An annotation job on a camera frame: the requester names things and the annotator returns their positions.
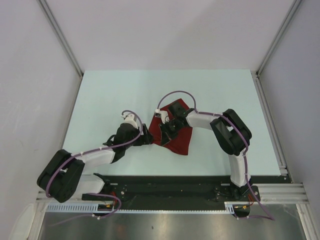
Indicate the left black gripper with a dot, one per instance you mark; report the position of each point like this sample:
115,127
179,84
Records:
144,139

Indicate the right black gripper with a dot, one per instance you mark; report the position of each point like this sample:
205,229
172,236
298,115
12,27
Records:
165,138

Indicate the dark red cloth napkin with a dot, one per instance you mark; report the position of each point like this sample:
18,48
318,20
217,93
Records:
179,145

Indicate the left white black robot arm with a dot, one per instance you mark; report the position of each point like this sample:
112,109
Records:
61,177

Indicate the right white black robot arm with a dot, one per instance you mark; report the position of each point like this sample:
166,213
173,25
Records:
232,134

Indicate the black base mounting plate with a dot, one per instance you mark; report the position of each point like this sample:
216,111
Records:
171,193

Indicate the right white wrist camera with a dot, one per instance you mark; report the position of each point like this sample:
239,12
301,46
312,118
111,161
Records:
163,115

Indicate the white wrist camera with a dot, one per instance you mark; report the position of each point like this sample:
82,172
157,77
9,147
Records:
163,115
130,118

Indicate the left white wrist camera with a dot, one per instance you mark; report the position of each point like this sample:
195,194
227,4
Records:
130,118

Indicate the right white cable duct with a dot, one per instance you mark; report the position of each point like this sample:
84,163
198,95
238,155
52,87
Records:
237,206

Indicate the white cable duct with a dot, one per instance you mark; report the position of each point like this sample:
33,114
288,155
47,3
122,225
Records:
237,206
79,208

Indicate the left white cable duct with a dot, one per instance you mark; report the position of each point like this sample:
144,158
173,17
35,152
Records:
79,208

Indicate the right aluminium table rail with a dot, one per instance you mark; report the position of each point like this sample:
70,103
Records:
270,125

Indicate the front aluminium extrusion rail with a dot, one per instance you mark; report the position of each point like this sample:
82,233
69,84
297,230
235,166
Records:
282,193

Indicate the left aluminium frame post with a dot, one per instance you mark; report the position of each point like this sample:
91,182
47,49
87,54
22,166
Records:
55,26

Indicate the aluminium frame post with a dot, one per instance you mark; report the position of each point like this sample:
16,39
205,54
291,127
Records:
55,26
294,8

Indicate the right aluminium frame post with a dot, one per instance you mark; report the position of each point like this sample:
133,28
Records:
294,8

